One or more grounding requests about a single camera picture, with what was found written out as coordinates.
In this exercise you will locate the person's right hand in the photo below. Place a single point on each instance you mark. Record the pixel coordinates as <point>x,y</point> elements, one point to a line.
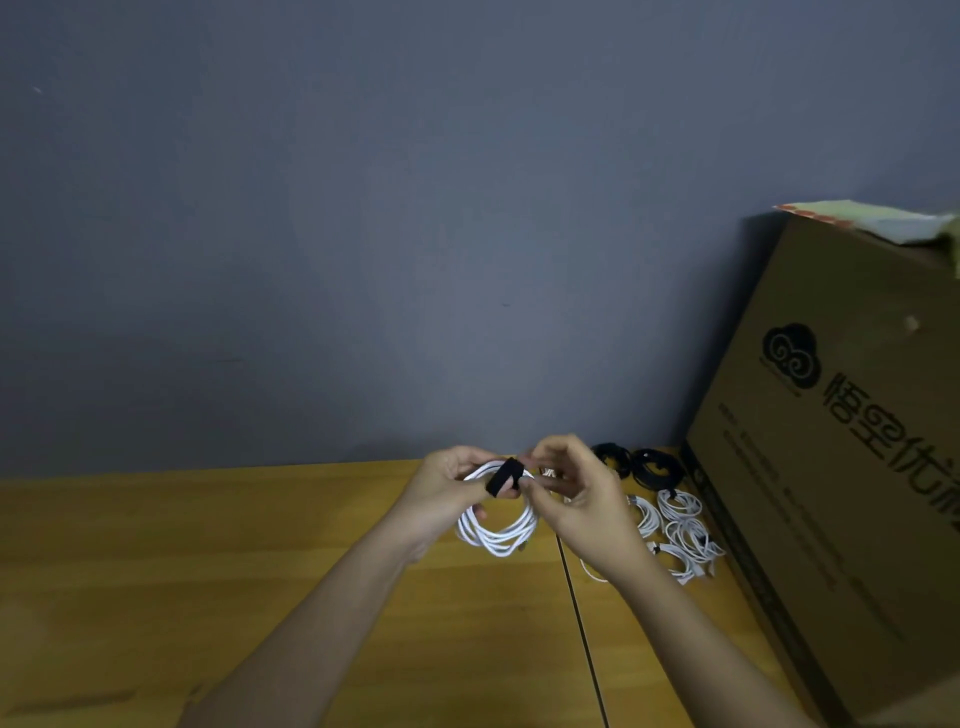
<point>593,518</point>

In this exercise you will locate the person's left hand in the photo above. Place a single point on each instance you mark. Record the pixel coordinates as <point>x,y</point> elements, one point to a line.
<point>443,503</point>

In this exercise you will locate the person's right forearm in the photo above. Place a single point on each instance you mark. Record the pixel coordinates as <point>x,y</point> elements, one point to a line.
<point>713,660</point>

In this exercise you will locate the person's left forearm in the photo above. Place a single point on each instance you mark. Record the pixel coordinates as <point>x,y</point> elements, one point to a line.
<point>300,653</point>

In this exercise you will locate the cardboard box with black print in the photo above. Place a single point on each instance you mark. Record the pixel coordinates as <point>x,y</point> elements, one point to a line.
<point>840,480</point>

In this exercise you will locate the flat white packet orange edge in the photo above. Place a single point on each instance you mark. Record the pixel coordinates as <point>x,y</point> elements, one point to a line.
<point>885,222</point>

